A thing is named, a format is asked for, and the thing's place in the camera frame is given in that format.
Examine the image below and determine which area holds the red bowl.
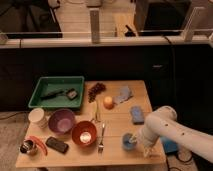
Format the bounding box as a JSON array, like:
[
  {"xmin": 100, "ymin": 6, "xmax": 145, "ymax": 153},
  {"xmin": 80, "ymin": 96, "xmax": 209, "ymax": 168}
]
[{"xmin": 72, "ymin": 121, "xmax": 97, "ymax": 147}]

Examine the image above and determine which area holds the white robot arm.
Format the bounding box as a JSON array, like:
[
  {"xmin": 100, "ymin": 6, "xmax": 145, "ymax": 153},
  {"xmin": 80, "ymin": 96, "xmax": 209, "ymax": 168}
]
[{"xmin": 137, "ymin": 106, "xmax": 213, "ymax": 163}]

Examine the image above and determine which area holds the green plastic tray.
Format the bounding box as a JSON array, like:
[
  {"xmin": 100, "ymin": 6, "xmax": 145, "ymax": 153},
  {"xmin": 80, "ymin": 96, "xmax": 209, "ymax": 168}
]
[{"xmin": 28, "ymin": 76, "xmax": 84, "ymax": 109}]

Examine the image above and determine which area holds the small blue bowl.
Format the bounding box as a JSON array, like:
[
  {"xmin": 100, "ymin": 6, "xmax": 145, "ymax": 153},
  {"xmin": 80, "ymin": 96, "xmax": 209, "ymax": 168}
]
[{"xmin": 122, "ymin": 133, "xmax": 136, "ymax": 151}]

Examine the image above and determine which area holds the blue device on floor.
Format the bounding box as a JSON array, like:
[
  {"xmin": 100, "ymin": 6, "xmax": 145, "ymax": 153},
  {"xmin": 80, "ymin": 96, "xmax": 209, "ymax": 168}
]
[{"xmin": 161, "ymin": 137, "xmax": 178, "ymax": 154}]

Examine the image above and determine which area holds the blue sponge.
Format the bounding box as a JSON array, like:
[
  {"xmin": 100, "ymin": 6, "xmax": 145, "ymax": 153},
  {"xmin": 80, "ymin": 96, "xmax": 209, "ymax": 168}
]
[{"xmin": 130, "ymin": 106, "xmax": 144, "ymax": 125}]

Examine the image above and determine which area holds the wooden table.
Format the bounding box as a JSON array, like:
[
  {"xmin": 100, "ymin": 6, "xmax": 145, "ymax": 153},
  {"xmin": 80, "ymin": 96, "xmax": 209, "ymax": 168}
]
[{"xmin": 16, "ymin": 80, "xmax": 166, "ymax": 168}]

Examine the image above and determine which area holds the silver fork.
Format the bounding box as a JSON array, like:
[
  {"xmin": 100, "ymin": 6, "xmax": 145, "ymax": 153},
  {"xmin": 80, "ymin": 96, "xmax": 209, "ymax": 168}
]
[{"xmin": 98, "ymin": 123, "xmax": 106, "ymax": 154}]

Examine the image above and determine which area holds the light blue cloth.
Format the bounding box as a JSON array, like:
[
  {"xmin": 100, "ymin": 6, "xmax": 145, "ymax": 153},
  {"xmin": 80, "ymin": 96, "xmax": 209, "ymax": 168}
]
[{"xmin": 114, "ymin": 86, "xmax": 133, "ymax": 104}]

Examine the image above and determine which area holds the orange fruit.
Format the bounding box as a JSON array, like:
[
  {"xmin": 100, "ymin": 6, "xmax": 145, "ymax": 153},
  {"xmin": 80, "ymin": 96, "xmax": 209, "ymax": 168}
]
[{"xmin": 103, "ymin": 96, "xmax": 114, "ymax": 109}]

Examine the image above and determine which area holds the yellow green banana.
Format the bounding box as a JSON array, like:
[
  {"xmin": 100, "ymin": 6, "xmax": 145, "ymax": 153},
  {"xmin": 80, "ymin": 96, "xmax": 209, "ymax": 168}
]
[{"xmin": 92, "ymin": 100, "xmax": 101, "ymax": 123}]

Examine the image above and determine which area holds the black phone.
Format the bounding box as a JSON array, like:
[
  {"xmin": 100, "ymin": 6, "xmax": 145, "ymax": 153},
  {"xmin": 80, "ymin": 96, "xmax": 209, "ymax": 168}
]
[{"xmin": 45, "ymin": 137, "xmax": 69, "ymax": 154}]

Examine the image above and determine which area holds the purple bowl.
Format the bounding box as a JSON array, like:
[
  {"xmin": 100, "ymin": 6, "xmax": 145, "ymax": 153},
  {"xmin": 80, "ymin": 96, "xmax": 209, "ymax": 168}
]
[{"xmin": 48, "ymin": 109, "xmax": 76, "ymax": 134}]

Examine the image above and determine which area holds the white paper cup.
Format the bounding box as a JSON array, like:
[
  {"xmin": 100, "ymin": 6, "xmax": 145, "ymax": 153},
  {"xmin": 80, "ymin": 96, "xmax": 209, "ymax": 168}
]
[{"xmin": 28, "ymin": 108, "xmax": 47, "ymax": 128}]

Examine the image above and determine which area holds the small metal cup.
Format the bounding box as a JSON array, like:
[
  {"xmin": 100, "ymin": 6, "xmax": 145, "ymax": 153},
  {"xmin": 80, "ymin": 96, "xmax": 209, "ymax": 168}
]
[{"xmin": 20, "ymin": 140, "xmax": 37, "ymax": 155}]

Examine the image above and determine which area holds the black handled brush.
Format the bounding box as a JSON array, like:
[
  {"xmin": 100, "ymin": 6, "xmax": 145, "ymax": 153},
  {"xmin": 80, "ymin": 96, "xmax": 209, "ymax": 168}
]
[{"xmin": 41, "ymin": 88, "xmax": 78, "ymax": 100}]

